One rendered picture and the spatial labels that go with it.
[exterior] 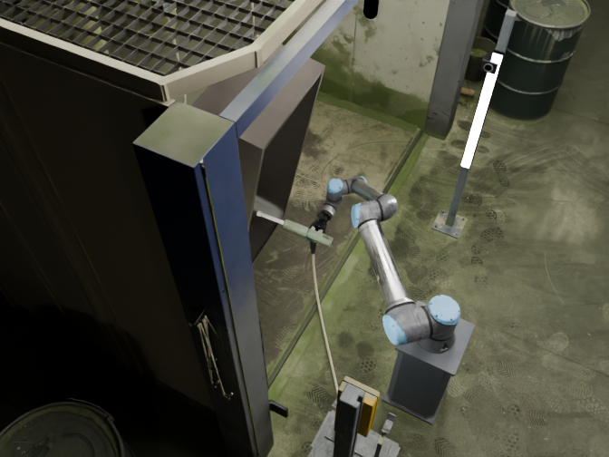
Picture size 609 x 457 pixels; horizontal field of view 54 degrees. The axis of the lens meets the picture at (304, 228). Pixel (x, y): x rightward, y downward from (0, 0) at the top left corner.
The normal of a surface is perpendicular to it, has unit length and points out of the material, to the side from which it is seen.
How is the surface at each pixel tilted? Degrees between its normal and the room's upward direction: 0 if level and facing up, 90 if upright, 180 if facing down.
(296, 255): 0
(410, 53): 90
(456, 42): 90
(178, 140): 0
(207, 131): 0
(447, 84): 90
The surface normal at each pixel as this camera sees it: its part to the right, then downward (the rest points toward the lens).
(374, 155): 0.00, -0.62
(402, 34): -0.47, 0.69
